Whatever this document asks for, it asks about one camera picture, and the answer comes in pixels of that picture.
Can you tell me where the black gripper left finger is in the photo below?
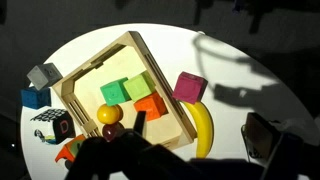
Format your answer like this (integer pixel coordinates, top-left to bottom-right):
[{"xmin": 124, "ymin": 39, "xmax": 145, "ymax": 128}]
[{"xmin": 64, "ymin": 111, "xmax": 201, "ymax": 180}]

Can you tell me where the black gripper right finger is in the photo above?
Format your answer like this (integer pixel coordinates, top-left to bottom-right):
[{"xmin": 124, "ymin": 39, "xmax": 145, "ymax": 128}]
[{"xmin": 241, "ymin": 112, "xmax": 320, "ymax": 180}]

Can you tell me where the pink block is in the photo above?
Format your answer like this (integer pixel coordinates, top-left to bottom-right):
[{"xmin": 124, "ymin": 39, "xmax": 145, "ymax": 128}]
[{"xmin": 171, "ymin": 71, "xmax": 209, "ymax": 105}]

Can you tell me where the orange and green toy block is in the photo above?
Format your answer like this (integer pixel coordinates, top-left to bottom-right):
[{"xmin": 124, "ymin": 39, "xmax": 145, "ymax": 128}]
[{"xmin": 54, "ymin": 134, "xmax": 87, "ymax": 164}]

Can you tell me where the wooden box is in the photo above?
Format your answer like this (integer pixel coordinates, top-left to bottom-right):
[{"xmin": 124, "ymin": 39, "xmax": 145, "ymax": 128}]
[{"xmin": 51, "ymin": 30, "xmax": 198, "ymax": 150}]

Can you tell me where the light green block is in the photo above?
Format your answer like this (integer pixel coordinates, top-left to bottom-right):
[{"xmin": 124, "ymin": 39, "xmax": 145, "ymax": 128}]
[{"xmin": 123, "ymin": 70, "xmax": 157, "ymax": 102}]

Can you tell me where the black patterned letter block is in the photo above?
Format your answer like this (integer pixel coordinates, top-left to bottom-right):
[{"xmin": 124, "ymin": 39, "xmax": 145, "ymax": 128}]
[{"xmin": 30, "ymin": 108, "xmax": 77, "ymax": 145}]

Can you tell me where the blue block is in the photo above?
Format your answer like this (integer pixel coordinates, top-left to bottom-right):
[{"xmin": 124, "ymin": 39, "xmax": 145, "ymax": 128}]
[{"xmin": 20, "ymin": 86, "xmax": 52, "ymax": 110}]

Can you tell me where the gray block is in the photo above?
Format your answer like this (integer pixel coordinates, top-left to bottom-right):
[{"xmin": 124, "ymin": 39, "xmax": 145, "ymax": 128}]
[{"xmin": 26, "ymin": 62, "xmax": 64, "ymax": 91}]

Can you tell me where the yellow ball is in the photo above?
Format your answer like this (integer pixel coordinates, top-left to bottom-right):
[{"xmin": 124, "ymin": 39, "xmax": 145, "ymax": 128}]
[{"xmin": 96, "ymin": 103, "xmax": 124, "ymax": 125}]

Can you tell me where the yellow banana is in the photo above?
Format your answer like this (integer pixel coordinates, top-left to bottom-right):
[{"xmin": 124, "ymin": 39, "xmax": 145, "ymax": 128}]
[{"xmin": 182, "ymin": 100, "xmax": 215, "ymax": 159}]

